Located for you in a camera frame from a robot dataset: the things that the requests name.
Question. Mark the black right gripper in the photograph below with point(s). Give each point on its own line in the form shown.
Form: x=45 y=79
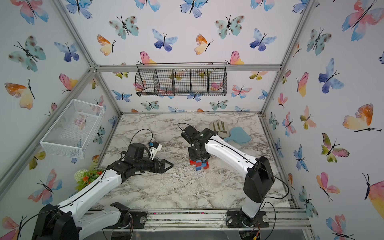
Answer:
x=191 y=156

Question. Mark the black wire wall basket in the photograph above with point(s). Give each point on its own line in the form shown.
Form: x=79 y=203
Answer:
x=181 y=79

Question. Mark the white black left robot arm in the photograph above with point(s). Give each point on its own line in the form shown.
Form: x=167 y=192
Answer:
x=67 y=220

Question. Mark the potted artificial flower plant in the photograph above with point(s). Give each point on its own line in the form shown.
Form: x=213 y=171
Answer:
x=85 y=177

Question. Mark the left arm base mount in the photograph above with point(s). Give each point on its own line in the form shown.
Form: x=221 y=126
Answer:
x=131 y=220

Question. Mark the white mesh wall basket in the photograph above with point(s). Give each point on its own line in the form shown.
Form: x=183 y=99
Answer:
x=73 y=130

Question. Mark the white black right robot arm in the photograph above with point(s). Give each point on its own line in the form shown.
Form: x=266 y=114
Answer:
x=257 y=172

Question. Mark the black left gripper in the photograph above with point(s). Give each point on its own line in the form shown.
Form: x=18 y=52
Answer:
x=156 y=170

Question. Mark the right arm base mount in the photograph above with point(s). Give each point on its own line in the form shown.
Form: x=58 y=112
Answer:
x=247 y=220

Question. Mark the grey white work glove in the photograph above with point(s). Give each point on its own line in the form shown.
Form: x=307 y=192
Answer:
x=221 y=128

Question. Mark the aluminium front rail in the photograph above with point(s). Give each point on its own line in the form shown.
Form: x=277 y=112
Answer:
x=218 y=219

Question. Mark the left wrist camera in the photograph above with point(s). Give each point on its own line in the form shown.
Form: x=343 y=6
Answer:
x=154 y=148

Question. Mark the red 2x2 lego brick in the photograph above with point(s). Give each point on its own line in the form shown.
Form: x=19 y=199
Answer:
x=206 y=165

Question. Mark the blue 2x4 lego brick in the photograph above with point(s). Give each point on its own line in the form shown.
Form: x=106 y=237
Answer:
x=200 y=166

